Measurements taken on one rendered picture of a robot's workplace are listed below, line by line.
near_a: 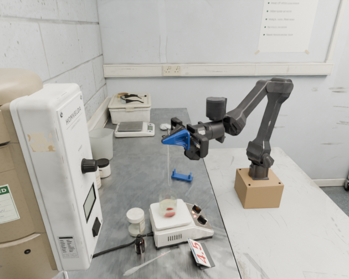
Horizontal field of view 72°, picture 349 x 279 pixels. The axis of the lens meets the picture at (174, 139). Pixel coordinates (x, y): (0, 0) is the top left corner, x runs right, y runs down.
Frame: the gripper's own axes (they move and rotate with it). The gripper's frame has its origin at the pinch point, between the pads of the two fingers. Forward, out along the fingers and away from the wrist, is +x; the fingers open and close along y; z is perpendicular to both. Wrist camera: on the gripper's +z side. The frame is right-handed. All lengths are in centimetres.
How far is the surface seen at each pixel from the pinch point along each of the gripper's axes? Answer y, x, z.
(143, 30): 135, -46, -25
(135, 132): 81, -15, 33
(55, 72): 63, 25, -11
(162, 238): -6.4, 7.1, 30.6
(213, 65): 111, -96, 2
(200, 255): -15.7, -1.1, 32.7
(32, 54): 49, 32, -20
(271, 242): -21.2, -26.1, 35.3
